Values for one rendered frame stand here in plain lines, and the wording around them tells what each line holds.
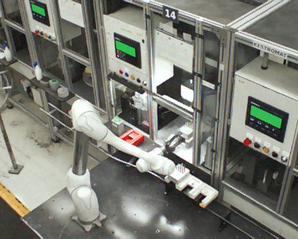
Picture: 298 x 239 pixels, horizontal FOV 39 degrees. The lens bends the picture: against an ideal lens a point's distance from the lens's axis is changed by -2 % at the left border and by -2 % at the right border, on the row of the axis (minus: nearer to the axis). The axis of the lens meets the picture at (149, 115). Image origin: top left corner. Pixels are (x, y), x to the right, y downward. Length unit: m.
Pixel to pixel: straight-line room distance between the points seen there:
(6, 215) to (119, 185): 1.34
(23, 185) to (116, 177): 1.36
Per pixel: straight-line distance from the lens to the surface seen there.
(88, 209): 2.93
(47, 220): 3.17
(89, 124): 2.56
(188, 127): 3.22
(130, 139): 3.29
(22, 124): 5.21
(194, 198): 2.97
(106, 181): 3.34
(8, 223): 4.15
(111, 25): 3.03
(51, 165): 4.56
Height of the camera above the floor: 3.07
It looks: 38 degrees down
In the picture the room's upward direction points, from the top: 3 degrees counter-clockwise
